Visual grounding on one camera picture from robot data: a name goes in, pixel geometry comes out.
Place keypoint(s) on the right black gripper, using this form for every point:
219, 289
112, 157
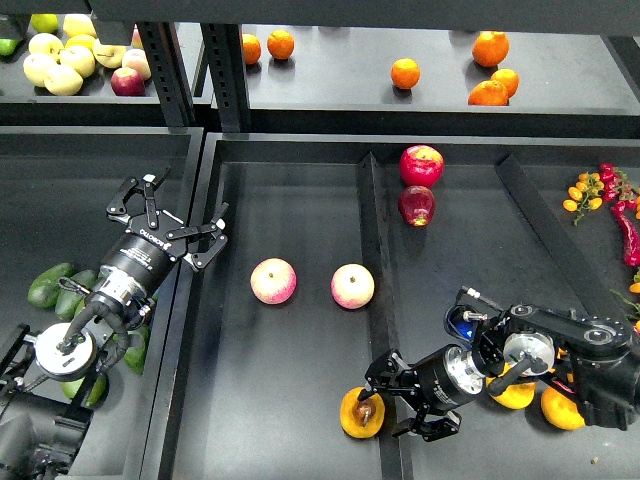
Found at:
436, 385

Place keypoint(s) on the red apple on shelf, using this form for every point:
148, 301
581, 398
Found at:
126, 81

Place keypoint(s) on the orange front right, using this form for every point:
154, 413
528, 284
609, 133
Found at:
489, 93

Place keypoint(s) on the pink apple left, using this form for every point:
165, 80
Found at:
273, 281

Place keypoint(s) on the pale yellow apple front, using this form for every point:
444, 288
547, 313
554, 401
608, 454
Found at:
62, 80

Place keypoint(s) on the pale yellow apple centre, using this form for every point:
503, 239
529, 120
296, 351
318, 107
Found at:
80, 58

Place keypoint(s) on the pink apple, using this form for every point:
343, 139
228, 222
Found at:
352, 286
273, 281

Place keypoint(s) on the pale yellow apple upper left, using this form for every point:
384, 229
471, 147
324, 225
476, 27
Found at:
45, 43

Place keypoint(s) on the dark red apple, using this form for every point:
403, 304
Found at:
417, 205

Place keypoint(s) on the orange right small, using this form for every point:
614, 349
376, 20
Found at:
509, 78

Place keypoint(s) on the orange upper left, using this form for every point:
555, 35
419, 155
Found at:
280, 44

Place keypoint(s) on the red cherry tomato bunch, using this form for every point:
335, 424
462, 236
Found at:
618, 187

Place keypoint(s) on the black shelf post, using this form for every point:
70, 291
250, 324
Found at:
161, 46
223, 48

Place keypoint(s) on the yellow lemon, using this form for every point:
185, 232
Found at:
84, 40

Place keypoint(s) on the orange middle shelf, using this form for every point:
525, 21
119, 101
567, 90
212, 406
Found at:
405, 73

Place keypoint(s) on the red chili pepper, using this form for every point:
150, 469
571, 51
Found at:
630, 236

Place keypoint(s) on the black left tray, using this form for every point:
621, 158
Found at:
56, 183

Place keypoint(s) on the black centre tray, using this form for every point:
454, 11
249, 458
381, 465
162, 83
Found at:
258, 387

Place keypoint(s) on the pale yellow apple with stem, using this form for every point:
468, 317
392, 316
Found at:
107, 55

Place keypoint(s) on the green fruit shelf edge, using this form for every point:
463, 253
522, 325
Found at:
8, 46

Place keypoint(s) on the pale peach apple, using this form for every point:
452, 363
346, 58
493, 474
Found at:
136, 59

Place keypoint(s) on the black shelf post left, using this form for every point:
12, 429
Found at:
161, 46

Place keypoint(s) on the orange partly behind post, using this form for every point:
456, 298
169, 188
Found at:
252, 49

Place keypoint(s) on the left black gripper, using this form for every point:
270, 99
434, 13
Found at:
155, 241

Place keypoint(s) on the pink apple right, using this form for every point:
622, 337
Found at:
352, 286

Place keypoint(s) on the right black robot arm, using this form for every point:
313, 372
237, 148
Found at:
592, 361

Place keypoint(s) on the black shelf post right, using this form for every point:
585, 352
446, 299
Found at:
223, 48

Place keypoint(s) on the dark green avocado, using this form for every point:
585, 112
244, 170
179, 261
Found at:
44, 290
68, 301

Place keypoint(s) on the bright red apple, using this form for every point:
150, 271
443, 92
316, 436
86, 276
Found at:
421, 165

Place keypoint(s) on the green lime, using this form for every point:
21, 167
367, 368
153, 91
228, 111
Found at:
44, 23

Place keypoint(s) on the black tray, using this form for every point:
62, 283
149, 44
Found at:
56, 183
258, 387

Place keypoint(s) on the orange cherry tomato bunch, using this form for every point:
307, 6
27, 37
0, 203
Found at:
584, 196

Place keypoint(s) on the pale yellow apple top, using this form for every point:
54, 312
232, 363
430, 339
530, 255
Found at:
78, 24

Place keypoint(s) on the dark green avocado far left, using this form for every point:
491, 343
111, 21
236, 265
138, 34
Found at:
44, 290

